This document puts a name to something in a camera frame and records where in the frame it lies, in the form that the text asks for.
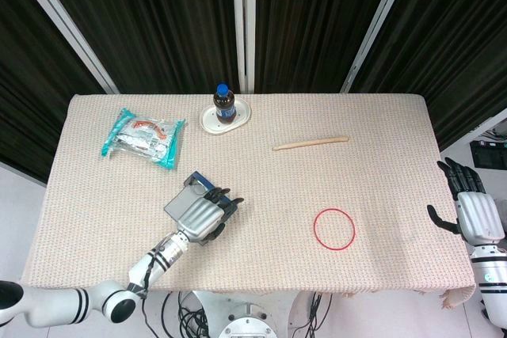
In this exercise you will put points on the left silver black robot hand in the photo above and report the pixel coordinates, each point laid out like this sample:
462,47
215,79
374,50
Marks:
202,217

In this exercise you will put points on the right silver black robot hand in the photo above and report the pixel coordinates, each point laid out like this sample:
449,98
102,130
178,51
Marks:
479,219

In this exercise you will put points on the blue glasses case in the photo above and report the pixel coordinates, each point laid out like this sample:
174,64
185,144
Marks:
178,203

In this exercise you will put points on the white grey robot base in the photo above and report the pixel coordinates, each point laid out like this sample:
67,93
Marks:
247,324

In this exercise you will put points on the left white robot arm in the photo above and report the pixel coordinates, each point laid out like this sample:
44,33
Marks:
51,306

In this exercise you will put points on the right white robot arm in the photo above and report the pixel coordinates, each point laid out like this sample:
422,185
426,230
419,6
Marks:
493,282

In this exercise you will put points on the black device with lights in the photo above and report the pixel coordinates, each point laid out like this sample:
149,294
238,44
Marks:
489,154

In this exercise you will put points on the beige woven tablecloth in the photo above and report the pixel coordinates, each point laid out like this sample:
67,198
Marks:
277,195

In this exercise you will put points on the teal snack bag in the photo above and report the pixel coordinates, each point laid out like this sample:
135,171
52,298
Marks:
142,138

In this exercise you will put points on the cola bottle with blue cap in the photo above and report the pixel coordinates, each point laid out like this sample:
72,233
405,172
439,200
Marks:
224,110

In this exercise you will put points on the white oval tray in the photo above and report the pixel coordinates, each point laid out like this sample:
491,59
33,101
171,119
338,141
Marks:
243,114

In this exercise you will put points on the wooden stick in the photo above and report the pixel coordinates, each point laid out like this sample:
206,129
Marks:
309,143

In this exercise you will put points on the black curtain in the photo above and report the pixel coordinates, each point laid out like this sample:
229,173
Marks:
158,17

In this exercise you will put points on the white frame post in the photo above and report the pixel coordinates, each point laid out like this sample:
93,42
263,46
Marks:
242,17
63,21
378,21

